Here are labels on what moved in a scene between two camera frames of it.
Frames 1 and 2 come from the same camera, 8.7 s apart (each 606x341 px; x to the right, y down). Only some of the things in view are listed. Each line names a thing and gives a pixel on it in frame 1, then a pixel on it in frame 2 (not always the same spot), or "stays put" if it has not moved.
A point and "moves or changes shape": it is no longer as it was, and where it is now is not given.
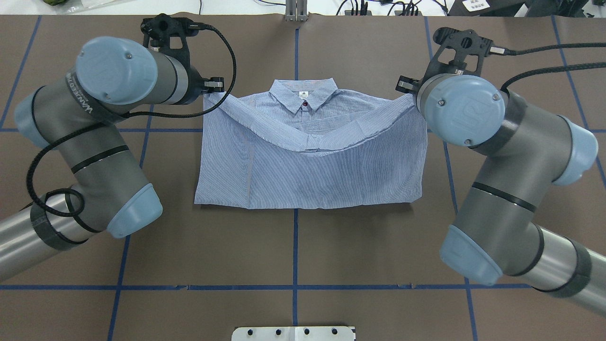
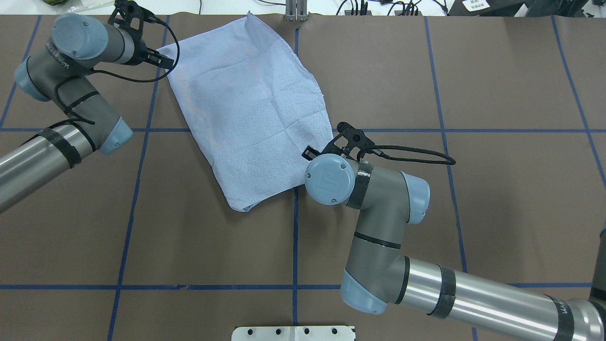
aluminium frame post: x=296 y=10 stays put
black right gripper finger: x=406 y=85 to x=309 y=153
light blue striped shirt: x=308 y=143 moves or changes shape
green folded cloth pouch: x=55 y=2 stays put
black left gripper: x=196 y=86 to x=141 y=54
